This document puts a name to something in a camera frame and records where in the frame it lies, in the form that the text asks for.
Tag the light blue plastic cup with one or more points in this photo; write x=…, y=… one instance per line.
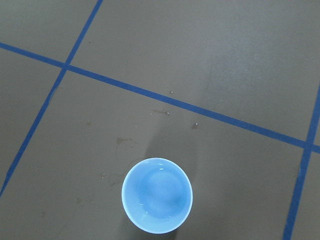
x=157, y=195

